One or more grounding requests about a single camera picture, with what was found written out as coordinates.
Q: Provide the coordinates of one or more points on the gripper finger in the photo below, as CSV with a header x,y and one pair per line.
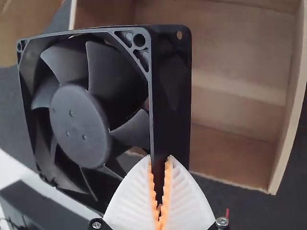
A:
x,y
187,203
132,198

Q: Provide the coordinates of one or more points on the black square fan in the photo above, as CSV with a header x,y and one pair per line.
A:
x,y
81,124

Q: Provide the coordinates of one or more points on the cardboard box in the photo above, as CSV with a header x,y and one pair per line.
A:
x,y
239,83

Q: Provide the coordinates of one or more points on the dark base panel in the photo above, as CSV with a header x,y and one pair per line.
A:
x,y
36,206

